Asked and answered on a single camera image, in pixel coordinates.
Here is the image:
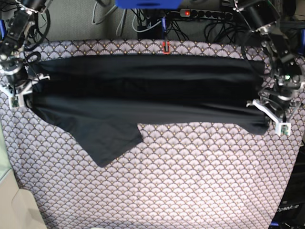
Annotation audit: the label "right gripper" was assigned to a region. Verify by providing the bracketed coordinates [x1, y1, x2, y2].
[0, 59, 30, 86]

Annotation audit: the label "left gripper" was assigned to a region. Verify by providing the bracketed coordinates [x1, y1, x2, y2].
[258, 81, 304, 117]

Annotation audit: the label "dark navy T-shirt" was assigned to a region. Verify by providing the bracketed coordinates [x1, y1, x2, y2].
[27, 55, 269, 167]

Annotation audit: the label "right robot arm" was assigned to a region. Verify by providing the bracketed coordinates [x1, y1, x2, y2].
[0, 0, 52, 96]

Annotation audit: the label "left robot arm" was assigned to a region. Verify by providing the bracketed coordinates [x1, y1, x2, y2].
[232, 0, 305, 117]

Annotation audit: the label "black OpenArm box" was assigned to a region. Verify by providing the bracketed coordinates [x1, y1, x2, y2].
[269, 146, 305, 229]

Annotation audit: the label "white power strip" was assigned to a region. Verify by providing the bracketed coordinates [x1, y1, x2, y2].
[179, 9, 233, 21]

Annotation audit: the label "red black table clamp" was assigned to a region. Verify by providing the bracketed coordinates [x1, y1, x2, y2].
[162, 41, 170, 54]

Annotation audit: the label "beige furniture edge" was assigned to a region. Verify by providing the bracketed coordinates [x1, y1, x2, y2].
[0, 131, 46, 229]

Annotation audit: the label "grey cables on floor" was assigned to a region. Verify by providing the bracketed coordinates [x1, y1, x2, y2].
[91, 0, 163, 36]

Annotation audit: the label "black cable bundle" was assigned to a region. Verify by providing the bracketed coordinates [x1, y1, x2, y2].
[138, 9, 248, 44]

